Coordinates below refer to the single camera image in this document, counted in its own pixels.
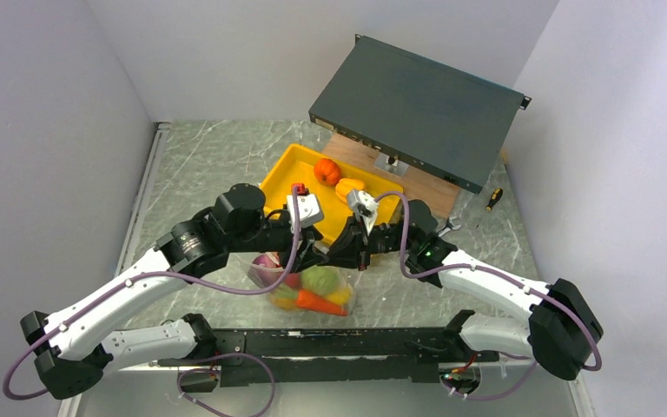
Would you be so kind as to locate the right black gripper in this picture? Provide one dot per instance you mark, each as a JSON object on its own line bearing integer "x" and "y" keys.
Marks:
{"x": 351, "y": 249}

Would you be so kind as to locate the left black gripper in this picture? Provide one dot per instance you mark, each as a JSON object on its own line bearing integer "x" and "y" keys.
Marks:
{"x": 308, "y": 254}

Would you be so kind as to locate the purple onion toy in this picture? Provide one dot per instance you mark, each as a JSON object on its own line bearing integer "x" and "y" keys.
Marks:
{"x": 264, "y": 271}

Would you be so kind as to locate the green cabbage toy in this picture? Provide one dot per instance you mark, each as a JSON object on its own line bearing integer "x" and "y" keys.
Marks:
{"x": 321, "y": 280}

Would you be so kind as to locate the clear zip top bag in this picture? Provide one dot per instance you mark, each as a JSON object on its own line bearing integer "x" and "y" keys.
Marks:
{"x": 282, "y": 287}

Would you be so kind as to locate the red bell pepper toy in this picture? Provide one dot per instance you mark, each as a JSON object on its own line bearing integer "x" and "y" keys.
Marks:
{"x": 293, "y": 280}

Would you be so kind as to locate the orange mango toy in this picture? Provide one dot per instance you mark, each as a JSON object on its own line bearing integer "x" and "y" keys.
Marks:
{"x": 285, "y": 300}

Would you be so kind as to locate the orange carrot toy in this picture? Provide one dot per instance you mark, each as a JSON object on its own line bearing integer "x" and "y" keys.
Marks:
{"x": 309, "y": 300}

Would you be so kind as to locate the yellow lemon toy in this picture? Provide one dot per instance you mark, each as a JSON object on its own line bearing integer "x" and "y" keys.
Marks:
{"x": 341, "y": 296}

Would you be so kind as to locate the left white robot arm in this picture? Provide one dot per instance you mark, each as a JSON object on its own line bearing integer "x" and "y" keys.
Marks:
{"x": 75, "y": 347}

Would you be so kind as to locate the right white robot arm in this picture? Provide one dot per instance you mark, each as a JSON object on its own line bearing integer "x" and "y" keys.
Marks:
{"x": 550, "y": 323}

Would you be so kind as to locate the yellow bell pepper toy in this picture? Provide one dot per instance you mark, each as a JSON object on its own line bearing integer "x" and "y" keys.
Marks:
{"x": 345, "y": 185}

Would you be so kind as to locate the yellow plastic tray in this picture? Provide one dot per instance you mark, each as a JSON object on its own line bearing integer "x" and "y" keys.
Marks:
{"x": 297, "y": 165}

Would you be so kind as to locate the orange pumpkin toy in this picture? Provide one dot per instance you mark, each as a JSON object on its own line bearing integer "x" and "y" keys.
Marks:
{"x": 327, "y": 172}

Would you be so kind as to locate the silver open end wrench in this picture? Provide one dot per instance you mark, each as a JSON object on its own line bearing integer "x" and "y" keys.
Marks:
{"x": 452, "y": 224}

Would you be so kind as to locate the brown wooden board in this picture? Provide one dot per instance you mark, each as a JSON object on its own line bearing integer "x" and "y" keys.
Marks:
{"x": 437, "y": 193}

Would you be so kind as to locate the black yellow screwdriver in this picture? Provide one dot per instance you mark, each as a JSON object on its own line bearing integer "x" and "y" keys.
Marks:
{"x": 494, "y": 199}

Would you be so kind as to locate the dark grey rack device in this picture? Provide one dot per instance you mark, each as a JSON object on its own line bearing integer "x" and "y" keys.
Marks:
{"x": 446, "y": 122}

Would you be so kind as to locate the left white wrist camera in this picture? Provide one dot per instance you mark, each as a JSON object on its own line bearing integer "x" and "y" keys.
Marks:
{"x": 303, "y": 207}

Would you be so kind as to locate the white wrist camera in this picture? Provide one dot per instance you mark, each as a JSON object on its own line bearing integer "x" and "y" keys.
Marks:
{"x": 303, "y": 207}
{"x": 364, "y": 208}

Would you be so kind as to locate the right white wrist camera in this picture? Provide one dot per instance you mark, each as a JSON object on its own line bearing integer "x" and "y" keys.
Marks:
{"x": 364, "y": 208}

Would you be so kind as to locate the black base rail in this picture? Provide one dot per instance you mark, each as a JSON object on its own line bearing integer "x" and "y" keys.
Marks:
{"x": 420, "y": 355}

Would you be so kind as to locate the aluminium frame rail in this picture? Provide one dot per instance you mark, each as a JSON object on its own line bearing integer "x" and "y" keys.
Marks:
{"x": 190, "y": 163}

